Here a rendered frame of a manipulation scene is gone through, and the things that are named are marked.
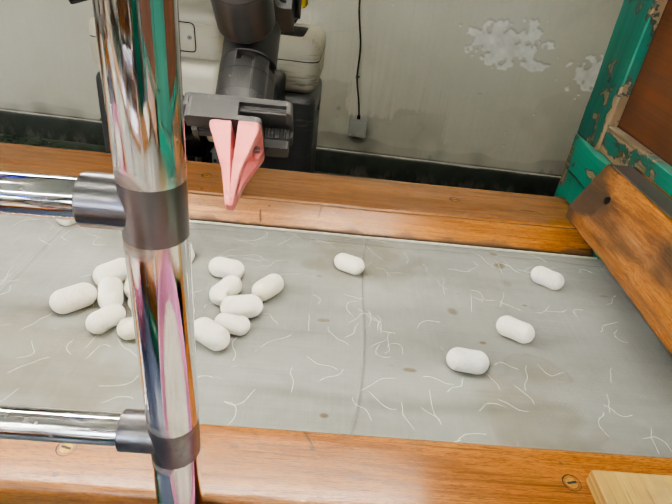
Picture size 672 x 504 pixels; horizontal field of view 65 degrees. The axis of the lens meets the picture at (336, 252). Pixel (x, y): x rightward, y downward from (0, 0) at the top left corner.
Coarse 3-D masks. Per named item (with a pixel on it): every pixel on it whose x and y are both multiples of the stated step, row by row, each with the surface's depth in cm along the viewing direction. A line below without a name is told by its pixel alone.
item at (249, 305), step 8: (232, 296) 46; (240, 296) 47; (248, 296) 47; (256, 296) 47; (224, 304) 46; (232, 304) 46; (240, 304) 46; (248, 304) 46; (256, 304) 46; (232, 312) 46; (240, 312) 46; (248, 312) 46; (256, 312) 47
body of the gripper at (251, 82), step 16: (224, 64) 52; (240, 64) 51; (256, 64) 51; (224, 80) 51; (240, 80) 50; (256, 80) 51; (272, 80) 53; (192, 96) 49; (208, 96) 49; (224, 96) 49; (240, 96) 50; (256, 96) 50; (272, 96) 53; (240, 112) 50; (256, 112) 50; (272, 112) 50; (288, 112) 49; (192, 128) 53; (208, 128) 54; (288, 128) 53
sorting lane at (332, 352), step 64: (0, 256) 51; (64, 256) 52; (256, 256) 56; (320, 256) 57; (384, 256) 59; (448, 256) 60; (512, 256) 62; (576, 256) 63; (0, 320) 44; (64, 320) 45; (256, 320) 47; (320, 320) 48; (384, 320) 49; (448, 320) 50; (576, 320) 52; (640, 320) 53; (0, 384) 38; (64, 384) 39; (128, 384) 40; (256, 384) 41; (320, 384) 42; (384, 384) 42; (448, 384) 43; (512, 384) 44; (576, 384) 45; (640, 384) 45; (576, 448) 39; (640, 448) 40
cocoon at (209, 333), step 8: (200, 320) 43; (208, 320) 44; (200, 328) 43; (208, 328) 43; (216, 328) 43; (224, 328) 43; (200, 336) 43; (208, 336) 42; (216, 336) 42; (224, 336) 43; (208, 344) 42; (216, 344) 42; (224, 344) 43
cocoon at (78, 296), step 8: (64, 288) 45; (72, 288) 45; (80, 288) 45; (88, 288) 46; (56, 296) 44; (64, 296) 44; (72, 296) 45; (80, 296) 45; (88, 296) 45; (96, 296) 46; (56, 304) 44; (64, 304) 44; (72, 304) 45; (80, 304) 45; (88, 304) 46; (56, 312) 45; (64, 312) 45
